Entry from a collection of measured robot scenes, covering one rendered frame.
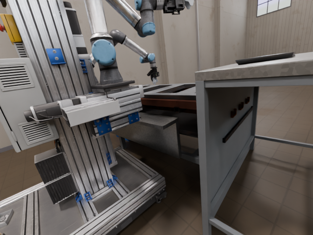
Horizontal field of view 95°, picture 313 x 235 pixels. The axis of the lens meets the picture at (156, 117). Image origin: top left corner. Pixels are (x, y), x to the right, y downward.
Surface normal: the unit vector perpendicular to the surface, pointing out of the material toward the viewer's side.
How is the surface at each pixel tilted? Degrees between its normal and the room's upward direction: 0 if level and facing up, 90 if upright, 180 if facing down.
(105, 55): 97
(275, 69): 90
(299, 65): 90
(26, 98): 90
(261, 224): 0
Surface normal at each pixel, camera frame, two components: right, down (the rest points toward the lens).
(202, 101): -0.67, 0.32
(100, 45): 0.27, 0.39
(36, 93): 0.64, 0.15
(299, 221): -0.14, -0.94
